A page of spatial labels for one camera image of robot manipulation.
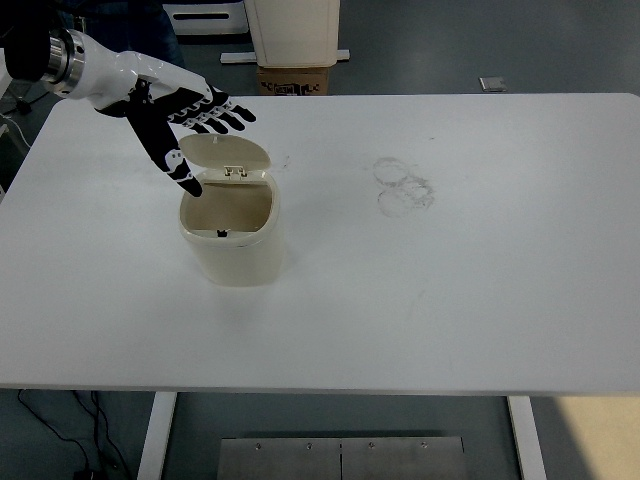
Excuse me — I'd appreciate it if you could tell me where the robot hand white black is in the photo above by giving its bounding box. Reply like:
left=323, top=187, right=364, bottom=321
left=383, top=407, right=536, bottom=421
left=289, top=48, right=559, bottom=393
left=74, top=38, right=258, bottom=199

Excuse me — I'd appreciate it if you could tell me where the cream plastic trash bin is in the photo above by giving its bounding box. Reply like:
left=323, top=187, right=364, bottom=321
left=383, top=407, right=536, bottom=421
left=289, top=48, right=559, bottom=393
left=178, top=133, right=287, bottom=288

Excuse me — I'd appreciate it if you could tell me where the person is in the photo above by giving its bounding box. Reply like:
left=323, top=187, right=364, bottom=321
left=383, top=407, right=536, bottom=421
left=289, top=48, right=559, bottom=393
left=49, top=0, right=186, bottom=70

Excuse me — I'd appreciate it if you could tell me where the white flat base bar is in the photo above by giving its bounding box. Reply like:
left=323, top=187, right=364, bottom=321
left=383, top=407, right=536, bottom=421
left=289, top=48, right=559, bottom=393
left=221, top=48, right=353, bottom=65

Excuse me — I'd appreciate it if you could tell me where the white appliance with black slot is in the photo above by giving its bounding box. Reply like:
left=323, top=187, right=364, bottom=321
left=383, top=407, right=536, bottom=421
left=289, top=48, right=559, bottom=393
left=163, top=0, right=250, bottom=36

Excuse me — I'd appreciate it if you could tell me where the brown cardboard box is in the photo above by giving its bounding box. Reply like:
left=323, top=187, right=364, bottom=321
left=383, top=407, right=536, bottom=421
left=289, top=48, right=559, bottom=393
left=257, top=64, right=331, bottom=96

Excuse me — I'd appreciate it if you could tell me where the large cream plastic cabinet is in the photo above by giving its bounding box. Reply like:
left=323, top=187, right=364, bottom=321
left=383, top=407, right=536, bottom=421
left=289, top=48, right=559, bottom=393
left=244, top=0, right=342, bottom=69

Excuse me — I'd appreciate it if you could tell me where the white table leg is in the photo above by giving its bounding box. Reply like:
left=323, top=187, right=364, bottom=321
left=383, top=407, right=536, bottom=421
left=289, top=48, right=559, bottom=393
left=507, top=396, right=549, bottom=480
left=135, top=392, right=179, bottom=480

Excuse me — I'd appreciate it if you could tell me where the grey metal plate with screws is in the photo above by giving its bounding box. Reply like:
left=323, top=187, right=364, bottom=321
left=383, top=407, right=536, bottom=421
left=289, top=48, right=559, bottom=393
left=219, top=436, right=467, bottom=480

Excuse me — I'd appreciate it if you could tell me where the beige floor mat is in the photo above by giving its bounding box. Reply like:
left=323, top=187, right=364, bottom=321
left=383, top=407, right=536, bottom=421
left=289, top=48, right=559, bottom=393
left=509, top=397, right=640, bottom=480

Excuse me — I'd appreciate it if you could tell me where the black floor cable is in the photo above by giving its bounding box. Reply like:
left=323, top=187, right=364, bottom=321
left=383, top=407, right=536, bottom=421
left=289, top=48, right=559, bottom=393
left=17, top=388, right=132, bottom=480

